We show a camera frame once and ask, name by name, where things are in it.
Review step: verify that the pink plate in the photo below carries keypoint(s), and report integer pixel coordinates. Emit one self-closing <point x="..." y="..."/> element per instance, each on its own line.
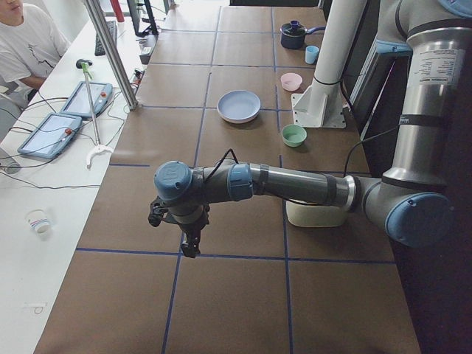
<point x="237" y="118"/>

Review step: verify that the teach pendant tablet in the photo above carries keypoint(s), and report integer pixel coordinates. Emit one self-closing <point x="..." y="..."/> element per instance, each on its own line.
<point x="80" y="101"/>
<point x="51" y="137"/>

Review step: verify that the white toaster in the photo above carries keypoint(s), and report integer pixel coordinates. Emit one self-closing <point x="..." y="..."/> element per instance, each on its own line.
<point x="309" y="215"/>

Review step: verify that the far teach pendant tablet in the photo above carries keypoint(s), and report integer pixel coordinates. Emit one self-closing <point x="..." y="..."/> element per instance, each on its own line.
<point x="80" y="101"/>

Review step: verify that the green bowl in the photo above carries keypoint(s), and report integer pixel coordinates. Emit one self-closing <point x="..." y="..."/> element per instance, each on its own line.
<point x="293" y="135"/>

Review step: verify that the red cylinder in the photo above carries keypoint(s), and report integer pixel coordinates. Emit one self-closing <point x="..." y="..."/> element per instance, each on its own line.
<point x="117" y="10"/>

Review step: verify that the paper cup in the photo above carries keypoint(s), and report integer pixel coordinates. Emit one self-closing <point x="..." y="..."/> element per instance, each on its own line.
<point x="38" y="221"/>

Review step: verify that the aluminium frame post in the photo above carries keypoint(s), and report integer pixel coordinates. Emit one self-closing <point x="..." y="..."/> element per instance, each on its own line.
<point x="98" y="20"/>

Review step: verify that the blue plate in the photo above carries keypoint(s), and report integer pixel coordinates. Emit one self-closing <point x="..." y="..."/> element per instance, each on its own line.
<point x="239" y="102"/>

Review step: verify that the pink bowl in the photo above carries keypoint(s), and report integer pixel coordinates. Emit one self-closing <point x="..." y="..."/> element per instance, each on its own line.
<point x="291" y="81"/>

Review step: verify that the black monitor stand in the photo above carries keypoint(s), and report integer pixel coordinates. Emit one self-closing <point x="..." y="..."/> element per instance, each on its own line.
<point x="142" y="17"/>

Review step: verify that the near teach pendant tablet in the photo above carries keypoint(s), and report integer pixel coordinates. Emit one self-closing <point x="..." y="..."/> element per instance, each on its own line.
<point x="51" y="137"/>

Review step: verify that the light blue cup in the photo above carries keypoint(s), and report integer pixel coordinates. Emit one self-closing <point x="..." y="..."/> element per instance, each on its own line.
<point x="311" y="54"/>

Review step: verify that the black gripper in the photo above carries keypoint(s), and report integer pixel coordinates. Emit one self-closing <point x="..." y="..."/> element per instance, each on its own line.
<point x="191" y="230"/>

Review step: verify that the white pole with base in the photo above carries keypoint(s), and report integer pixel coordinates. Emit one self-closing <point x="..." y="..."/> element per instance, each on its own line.
<point x="320" y="105"/>

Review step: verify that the seated person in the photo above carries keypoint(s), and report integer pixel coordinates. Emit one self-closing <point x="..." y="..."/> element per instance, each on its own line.
<point x="31" y="47"/>

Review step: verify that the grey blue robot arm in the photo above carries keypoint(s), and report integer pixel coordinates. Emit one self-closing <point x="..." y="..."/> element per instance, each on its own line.
<point x="407" y="201"/>

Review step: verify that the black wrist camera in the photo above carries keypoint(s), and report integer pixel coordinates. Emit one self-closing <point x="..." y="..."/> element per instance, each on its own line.
<point x="158" y="213"/>

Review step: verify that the dark blue pot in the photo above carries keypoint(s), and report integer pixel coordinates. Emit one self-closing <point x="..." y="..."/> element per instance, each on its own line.
<point x="293" y="34"/>

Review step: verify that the reacher grabber tool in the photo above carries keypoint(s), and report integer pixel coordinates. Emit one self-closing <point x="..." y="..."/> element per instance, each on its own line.
<point x="99" y="147"/>

